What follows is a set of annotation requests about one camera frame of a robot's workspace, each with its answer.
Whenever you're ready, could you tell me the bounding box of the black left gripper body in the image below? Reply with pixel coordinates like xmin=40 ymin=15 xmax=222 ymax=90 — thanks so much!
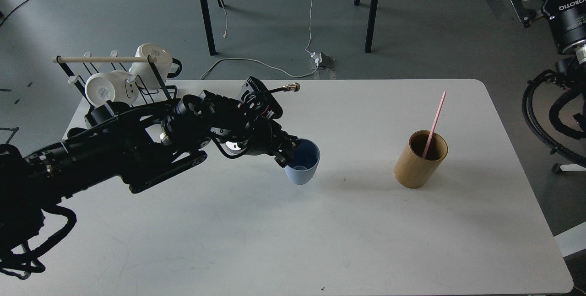
xmin=186 ymin=76 xmax=301 ymax=159

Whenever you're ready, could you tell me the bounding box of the white mug upright rear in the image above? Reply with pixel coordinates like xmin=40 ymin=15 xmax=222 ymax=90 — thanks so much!
xmin=129 ymin=43 xmax=183 ymax=90

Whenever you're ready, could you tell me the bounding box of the black cable bundle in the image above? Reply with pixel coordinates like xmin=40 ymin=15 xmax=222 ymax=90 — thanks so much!
xmin=0 ymin=205 xmax=77 ymax=280
xmin=522 ymin=70 xmax=586 ymax=168

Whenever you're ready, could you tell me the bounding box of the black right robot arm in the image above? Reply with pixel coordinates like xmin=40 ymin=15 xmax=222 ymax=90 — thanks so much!
xmin=510 ymin=0 xmax=586 ymax=174

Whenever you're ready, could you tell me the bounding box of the white mug front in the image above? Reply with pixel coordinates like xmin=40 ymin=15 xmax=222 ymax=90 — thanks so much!
xmin=85 ymin=70 xmax=139 ymax=107

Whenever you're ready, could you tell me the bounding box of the pink chopstick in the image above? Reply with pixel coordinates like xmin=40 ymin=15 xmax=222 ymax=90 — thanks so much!
xmin=422 ymin=91 xmax=447 ymax=159

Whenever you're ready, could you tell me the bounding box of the black cable bundle right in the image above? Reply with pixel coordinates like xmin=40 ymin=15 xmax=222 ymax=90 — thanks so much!
xmin=522 ymin=70 xmax=586 ymax=168

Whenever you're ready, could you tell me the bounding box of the bamboo cylindrical holder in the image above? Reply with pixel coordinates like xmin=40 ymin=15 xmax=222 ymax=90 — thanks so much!
xmin=394 ymin=130 xmax=449 ymax=189

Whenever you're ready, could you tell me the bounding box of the black wire mug rack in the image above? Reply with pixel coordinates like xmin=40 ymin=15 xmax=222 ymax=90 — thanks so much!
xmin=52 ymin=50 xmax=182 ymax=108

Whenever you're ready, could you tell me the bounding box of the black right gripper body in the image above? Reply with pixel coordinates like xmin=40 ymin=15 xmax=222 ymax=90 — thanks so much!
xmin=543 ymin=0 xmax=586 ymax=55

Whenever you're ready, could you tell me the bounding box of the blue plastic cup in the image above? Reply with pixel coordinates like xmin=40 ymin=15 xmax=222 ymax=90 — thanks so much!
xmin=284 ymin=138 xmax=320 ymax=185

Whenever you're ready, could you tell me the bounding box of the black cable bundle left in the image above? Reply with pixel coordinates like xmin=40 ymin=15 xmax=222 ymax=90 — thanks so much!
xmin=0 ymin=205 xmax=77 ymax=280

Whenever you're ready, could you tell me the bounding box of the white power adapter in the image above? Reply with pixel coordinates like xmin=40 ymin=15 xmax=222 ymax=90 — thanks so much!
xmin=310 ymin=51 xmax=334 ymax=70

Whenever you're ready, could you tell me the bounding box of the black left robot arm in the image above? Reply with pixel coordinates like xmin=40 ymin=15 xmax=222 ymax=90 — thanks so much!
xmin=1 ymin=77 xmax=301 ymax=271

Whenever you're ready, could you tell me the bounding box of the white cable on floor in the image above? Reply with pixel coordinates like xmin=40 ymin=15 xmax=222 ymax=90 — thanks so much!
xmin=200 ymin=0 xmax=321 ymax=81

